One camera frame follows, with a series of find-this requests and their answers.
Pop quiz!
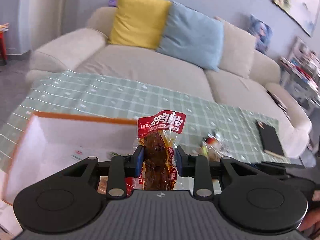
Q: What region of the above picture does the yellow cushion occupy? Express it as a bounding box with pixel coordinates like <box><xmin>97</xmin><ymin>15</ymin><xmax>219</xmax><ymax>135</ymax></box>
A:
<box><xmin>109</xmin><ymin>0</ymin><xmax>171</xmax><ymax>49</ymax></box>

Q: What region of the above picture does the dark book on sofa arm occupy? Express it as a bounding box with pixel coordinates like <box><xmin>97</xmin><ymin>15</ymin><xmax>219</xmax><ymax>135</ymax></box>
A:
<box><xmin>267</xmin><ymin>91</ymin><xmax>291</xmax><ymax>120</ymax></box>

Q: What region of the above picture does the light blue cushion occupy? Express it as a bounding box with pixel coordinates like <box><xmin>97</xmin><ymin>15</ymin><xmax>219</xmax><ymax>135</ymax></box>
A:
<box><xmin>156</xmin><ymin>2</ymin><xmax>224</xmax><ymax>72</ymax></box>

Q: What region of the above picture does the blue anime poster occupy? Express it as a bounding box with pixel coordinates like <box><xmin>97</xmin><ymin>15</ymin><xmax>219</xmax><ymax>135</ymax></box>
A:
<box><xmin>248</xmin><ymin>14</ymin><xmax>273</xmax><ymax>54</ymax></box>

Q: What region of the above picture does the beige cushion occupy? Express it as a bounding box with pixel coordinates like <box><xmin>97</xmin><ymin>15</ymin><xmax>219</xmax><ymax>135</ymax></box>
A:
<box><xmin>215</xmin><ymin>16</ymin><xmax>256</xmax><ymax>78</ymax></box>

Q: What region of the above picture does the white door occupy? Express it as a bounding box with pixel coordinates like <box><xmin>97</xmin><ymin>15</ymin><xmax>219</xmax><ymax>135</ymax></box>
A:
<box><xmin>18</xmin><ymin>0</ymin><xmax>65</xmax><ymax>54</ymax></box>

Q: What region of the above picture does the clear mixed nuts bag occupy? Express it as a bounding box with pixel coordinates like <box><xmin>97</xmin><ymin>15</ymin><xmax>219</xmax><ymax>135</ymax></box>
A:
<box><xmin>198</xmin><ymin>129</ymin><xmax>232</xmax><ymax>162</ymax></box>

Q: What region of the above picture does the person's hand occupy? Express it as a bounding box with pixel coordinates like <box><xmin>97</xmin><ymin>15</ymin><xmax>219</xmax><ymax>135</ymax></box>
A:
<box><xmin>298</xmin><ymin>208</ymin><xmax>320</xmax><ymax>239</ymax></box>

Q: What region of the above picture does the framed landscape painting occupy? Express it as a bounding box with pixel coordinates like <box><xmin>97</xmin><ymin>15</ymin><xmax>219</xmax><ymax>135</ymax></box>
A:
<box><xmin>273</xmin><ymin>0</ymin><xmax>319</xmax><ymax>37</ymax></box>

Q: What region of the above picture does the red snack bag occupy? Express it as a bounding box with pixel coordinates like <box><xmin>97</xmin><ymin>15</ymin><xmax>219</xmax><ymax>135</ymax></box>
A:
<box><xmin>125</xmin><ymin>177</ymin><xmax>136</xmax><ymax>196</ymax></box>

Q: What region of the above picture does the orange cardboard box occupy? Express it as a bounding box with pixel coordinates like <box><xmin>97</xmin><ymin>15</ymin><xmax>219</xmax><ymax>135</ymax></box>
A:
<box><xmin>1</xmin><ymin>112</ymin><xmax>137</xmax><ymax>205</ymax></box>

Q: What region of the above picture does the beige sofa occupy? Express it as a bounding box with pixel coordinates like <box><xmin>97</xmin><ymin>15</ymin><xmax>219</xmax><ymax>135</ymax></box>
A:
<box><xmin>26</xmin><ymin>7</ymin><xmax>312</xmax><ymax>158</ymax></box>

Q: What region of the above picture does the green checkered tablecloth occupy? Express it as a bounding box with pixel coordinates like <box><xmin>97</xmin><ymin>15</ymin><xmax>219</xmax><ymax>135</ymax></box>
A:
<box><xmin>1</xmin><ymin>70</ymin><xmax>278</xmax><ymax>173</ymax></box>

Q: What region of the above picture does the cluttered white shelf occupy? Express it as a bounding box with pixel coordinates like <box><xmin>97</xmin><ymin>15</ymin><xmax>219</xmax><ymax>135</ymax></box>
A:
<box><xmin>279</xmin><ymin>37</ymin><xmax>319</xmax><ymax>115</ymax></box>

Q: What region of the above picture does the black notebook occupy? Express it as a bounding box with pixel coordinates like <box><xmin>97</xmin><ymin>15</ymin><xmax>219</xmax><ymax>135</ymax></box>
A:
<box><xmin>256</xmin><ymin>120</ymin><xmax>286</xmax><ymax>159</ymax></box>

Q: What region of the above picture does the red stool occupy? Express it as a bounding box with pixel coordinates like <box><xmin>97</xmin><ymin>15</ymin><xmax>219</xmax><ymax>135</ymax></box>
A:
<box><xmin>0</xmin><ymin>31</ymin><xmax>7</xmax><ymax>65</ymax></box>

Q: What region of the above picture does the red dried meat packet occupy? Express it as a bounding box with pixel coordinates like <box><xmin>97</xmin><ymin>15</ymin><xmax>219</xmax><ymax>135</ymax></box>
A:
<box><xmin>137</xmin><ymin>110</ymin><xmax>186</xmax><ymax>191</ymax></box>

